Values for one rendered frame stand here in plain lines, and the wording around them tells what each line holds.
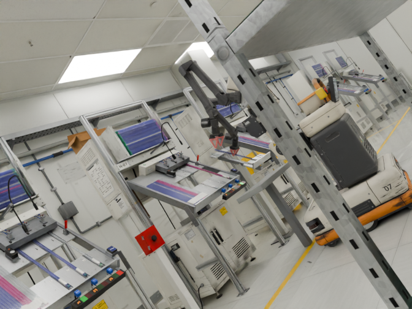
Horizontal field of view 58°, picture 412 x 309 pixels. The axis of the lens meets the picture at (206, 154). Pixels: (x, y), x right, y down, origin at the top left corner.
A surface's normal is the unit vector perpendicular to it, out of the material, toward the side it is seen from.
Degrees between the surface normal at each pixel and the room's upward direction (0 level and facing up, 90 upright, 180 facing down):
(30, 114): 90
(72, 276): 47
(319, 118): 90
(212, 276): 90
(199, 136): 90
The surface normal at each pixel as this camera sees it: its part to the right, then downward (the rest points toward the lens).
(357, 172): -0.40, 0.18
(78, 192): 0.62, -0.47
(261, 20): -0.57, 0.29
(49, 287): 0.07, -0.91
